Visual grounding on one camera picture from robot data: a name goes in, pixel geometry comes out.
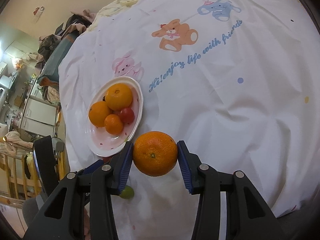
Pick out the large orange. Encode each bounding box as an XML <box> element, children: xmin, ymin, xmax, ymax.
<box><xmin>105</xmin><ymin>83</ymin><xmax>133</xmax><ymax>111</ymax></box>
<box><xmin>88</xmin><ymin>101</ymin><xmax>112</xmax><ymax>127</ymax></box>

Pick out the wooden drying rack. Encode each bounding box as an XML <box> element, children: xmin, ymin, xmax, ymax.
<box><xmin>1</xmin><ymin>132</ymin><xmax>66</xmax><ymax>208</ymax></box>

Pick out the small mandarin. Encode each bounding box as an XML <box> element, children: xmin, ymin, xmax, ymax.
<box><xmin>104</xmin><ymin>114</ymin><xmax>124</xmax><ymax>135</ymax></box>
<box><xmin>133</xmin><ymin>131</ymin><xmax>178</xmax><ymax>177</ymax></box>

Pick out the pink strawberry-pattern plate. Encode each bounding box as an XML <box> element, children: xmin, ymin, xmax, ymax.
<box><xmin>86</xmin><ymin>76</ymin><xmax>144</xmax><ymax>157</ymax></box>

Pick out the white kitchen cabinet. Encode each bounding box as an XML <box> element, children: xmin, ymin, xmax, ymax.
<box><xmin>19</xmin><ymin>98</ymin><xmax>57</xmax><ymax>137</ymax></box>

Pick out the green grape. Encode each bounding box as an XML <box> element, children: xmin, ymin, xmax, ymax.
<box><xmin>119</xmin><ymin>185</ymin><xmax>135</xmax><ymax>199</ymax></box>

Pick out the pile of clothes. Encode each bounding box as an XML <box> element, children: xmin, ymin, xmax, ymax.
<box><xmin>35</xmin><ymin>9</ymin><xmax>96</xmax><ymax>103</ymax></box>

